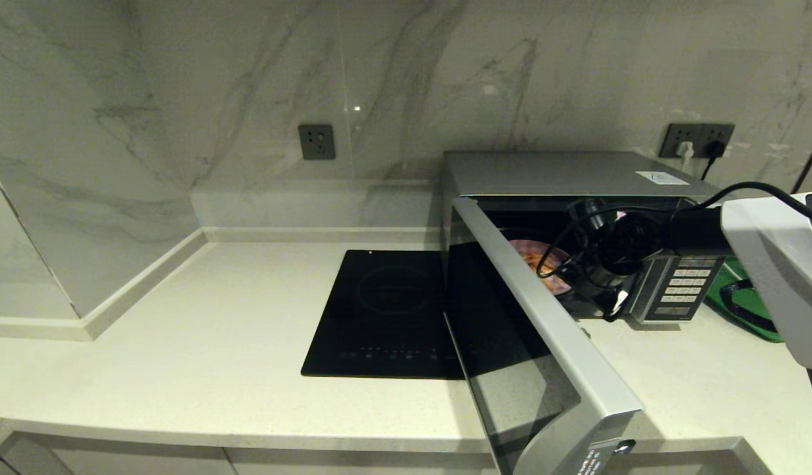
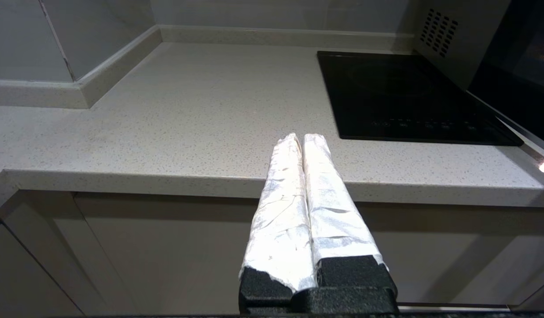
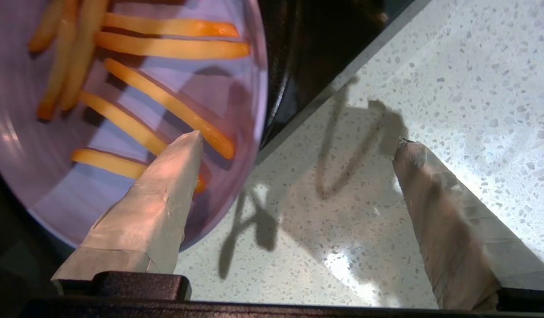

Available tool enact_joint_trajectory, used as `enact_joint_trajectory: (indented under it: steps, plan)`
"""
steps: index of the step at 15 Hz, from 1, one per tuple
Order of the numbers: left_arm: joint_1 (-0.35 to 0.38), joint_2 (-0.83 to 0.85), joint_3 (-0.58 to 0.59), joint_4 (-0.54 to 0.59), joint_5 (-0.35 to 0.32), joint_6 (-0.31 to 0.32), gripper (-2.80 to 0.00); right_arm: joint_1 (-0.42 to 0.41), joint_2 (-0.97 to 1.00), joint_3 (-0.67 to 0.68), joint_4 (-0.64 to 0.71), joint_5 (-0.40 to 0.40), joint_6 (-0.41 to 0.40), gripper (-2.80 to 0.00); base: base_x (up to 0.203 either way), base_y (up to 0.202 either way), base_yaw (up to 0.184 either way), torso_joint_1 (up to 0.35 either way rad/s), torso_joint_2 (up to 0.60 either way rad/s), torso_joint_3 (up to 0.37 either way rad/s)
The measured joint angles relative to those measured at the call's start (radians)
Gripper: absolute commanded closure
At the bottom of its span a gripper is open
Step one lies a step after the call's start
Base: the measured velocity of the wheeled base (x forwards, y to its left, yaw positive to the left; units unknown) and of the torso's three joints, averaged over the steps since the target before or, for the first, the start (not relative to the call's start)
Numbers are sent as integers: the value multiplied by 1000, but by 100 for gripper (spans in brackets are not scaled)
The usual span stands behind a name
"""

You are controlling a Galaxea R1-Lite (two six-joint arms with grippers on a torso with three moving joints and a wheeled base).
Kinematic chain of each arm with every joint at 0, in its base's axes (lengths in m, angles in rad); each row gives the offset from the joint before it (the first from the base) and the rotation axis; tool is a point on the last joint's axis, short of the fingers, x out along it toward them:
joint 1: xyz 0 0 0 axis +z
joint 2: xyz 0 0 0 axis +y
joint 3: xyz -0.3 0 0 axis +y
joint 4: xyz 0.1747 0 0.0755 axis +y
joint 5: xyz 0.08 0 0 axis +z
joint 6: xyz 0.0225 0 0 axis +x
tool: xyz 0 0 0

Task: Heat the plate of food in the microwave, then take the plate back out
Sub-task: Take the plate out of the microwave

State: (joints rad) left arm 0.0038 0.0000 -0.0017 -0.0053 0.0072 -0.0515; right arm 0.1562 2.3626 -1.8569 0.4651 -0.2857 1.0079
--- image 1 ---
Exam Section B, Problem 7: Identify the green plastic tray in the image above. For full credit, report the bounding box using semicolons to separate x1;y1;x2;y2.
706;259;786;344

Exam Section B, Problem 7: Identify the microwave door with dark glass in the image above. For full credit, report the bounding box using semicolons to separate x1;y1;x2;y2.
444;197;644;475

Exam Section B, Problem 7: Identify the black braided cable sleeve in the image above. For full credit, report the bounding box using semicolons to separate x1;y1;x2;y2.
721;279;779;334

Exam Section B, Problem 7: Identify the grey double wall socket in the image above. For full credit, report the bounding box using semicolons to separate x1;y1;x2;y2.
660;123;736;159

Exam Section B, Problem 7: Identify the purple plate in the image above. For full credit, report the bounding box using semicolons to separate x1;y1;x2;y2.
509;239;573;296

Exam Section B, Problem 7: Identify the grey single wall socket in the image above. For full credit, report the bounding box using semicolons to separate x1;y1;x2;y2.
298;124;336;161

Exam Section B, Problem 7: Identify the black induction cooktop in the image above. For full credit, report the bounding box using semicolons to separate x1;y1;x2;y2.
301;249;466;380

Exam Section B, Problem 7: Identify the black power plug with cable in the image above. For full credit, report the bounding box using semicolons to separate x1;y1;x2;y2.
701;140;724;182

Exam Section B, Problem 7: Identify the grey cabinet side panel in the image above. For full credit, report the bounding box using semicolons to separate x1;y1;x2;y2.
0;432;73;475

